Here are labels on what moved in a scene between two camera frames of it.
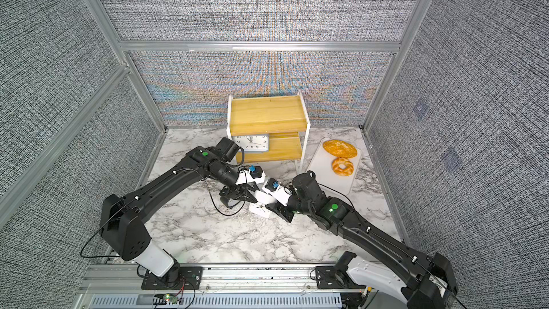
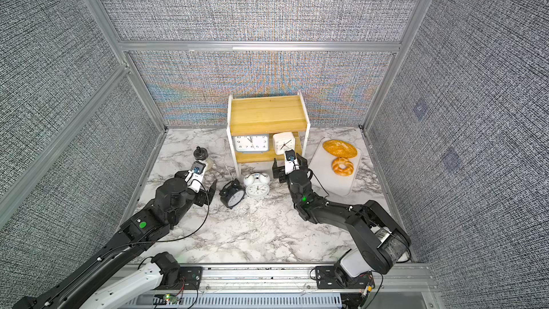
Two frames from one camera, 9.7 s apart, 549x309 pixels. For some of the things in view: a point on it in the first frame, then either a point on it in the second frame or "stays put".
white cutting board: [321, 167] stays put
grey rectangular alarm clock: [252, 143] stays put
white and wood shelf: [284, 119] stays put
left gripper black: [240, 192] → [204, 196]
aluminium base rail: [121, 287] stays put
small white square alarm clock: [260, 209] → [284, 141]
